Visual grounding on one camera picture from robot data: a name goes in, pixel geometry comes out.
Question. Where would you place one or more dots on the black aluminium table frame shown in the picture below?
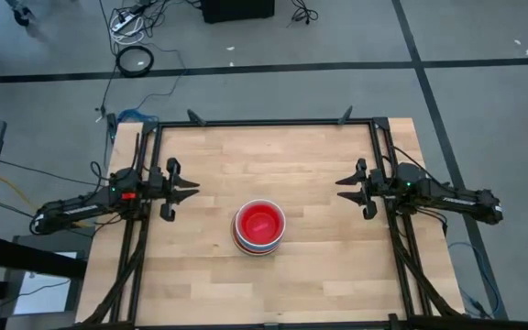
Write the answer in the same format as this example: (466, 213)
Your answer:
(268, 123)

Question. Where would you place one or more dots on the grey blue bowl with sticker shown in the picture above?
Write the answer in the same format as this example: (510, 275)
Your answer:
(259, 249)

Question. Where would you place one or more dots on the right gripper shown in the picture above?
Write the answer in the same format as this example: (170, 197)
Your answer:
(374, 188)

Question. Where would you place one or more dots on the pink translucent bowl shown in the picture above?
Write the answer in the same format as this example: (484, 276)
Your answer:
(260, 222)

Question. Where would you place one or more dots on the white power strip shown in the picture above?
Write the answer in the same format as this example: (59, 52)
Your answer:
(124, 22)

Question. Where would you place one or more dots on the white board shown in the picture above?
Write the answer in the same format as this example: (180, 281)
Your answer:
(46, 293)

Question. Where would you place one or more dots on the orange bowl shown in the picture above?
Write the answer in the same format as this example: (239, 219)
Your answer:
(257, 253)

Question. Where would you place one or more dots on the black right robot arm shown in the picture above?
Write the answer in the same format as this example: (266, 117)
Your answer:
(452, 199)

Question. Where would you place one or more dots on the person's foot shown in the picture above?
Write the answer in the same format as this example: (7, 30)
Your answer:
(21, 16)

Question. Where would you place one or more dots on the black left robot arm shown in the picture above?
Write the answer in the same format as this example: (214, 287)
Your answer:
(85, 208)

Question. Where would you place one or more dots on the black equipment box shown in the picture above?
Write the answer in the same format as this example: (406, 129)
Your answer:
(237, 10)

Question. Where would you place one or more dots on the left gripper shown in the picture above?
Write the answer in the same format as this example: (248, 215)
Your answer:
(161, 185)

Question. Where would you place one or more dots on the cream white bowl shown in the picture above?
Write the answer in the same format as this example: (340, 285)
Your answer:
(259, 245)

